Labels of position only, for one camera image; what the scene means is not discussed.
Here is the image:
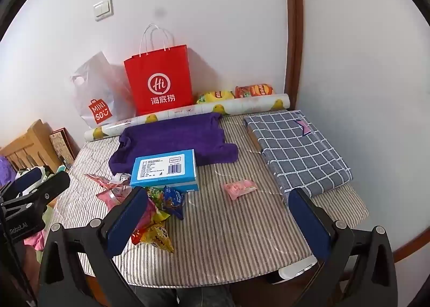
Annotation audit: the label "white light switch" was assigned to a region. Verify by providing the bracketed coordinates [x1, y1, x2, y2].
[93, 0, 114, 21]

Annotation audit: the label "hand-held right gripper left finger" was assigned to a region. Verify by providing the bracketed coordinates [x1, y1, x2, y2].
[38, 186, 149, 307]

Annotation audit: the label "patterned brown book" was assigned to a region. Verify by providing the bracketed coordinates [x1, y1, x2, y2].
[50, 128, 76, 170]

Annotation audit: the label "pink cloth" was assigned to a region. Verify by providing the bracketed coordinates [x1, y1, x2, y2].
[24, 231, 46, 251]

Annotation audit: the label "brown wooden door frame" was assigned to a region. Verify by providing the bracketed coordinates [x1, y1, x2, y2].
[283, 0, 304, 111]

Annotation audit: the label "person's dark trousers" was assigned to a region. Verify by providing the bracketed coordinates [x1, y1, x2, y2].
[131, 285, 236, 307]

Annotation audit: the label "yellow chip bag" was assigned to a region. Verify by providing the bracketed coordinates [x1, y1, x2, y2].
[196, 90, 235, 105]

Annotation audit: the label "white spotted cloth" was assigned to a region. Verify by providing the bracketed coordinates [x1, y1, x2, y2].
[20, 166, 55, 187]

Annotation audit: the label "purple towel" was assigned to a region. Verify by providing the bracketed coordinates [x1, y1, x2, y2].
[109, 113, 239, 175]

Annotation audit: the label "white plastic shopping bag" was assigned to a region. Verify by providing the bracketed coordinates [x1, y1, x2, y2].
[69, 51, 137, 129]

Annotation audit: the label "pile of snack packets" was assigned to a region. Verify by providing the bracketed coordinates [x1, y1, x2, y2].
[84, 173, 187, 254]

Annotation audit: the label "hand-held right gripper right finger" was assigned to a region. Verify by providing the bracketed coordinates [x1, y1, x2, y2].
[255, 188, 399, 307]

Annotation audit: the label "fruit print wallpaper roll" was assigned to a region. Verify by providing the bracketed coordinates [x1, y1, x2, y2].
[84, 93, 290, 141]

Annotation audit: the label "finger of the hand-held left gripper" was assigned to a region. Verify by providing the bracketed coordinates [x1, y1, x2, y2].
[0, 171, 71, 217]
[13, 167, 48, 195]

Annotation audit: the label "grey checked cloth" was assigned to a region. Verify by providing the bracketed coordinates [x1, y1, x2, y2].
[243, 110, 353, 205]

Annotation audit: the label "orange chip bag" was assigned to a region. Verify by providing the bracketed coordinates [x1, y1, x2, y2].
[234, 84, 274, 98]

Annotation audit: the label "red paper bag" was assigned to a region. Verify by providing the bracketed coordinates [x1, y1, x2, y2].
[124, 24, 194, 116]

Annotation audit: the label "blue cardboard box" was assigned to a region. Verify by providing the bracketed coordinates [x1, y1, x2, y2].
[130, 149, 199, 192]

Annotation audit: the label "small pink snack packet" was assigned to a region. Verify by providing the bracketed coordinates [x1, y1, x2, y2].
[222, 179, 259, 201]

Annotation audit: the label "purple cloth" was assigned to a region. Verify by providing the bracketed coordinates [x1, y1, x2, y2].
[0, 156, 17, 190]

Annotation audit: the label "striped mattress pad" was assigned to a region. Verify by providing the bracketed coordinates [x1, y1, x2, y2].
[54, 110, 368, 285]

